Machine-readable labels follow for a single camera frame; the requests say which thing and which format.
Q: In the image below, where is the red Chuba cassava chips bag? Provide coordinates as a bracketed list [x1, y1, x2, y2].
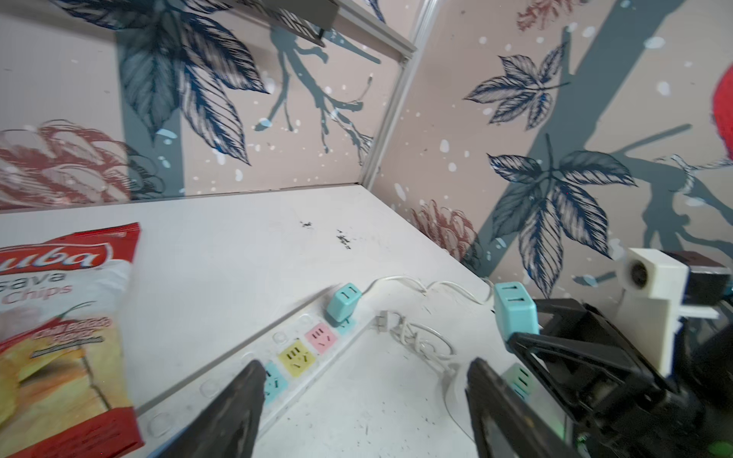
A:
[1, 223, 143, 457]

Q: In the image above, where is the white power cable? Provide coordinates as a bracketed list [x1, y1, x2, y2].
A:
[360, 274, 494, 307]

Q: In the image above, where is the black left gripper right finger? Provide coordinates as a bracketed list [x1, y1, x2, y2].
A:
[466, 358, 578, 458]

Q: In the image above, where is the teal plug adapter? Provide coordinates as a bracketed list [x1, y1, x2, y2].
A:
[494, 282, 540, 347]
[326, 284, 363, 326]
[502, 363, 538, 401]

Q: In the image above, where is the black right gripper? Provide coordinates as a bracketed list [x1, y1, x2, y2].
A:
[508, 299, 704, 457]

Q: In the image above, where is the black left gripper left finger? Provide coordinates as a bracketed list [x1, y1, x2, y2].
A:
[160, 361, 266, 458]

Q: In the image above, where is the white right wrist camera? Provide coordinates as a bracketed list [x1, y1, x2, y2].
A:
[612, 248, 732, 377]

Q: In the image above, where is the white long power strip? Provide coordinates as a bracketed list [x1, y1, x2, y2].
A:
[131, 296, 375, 457]

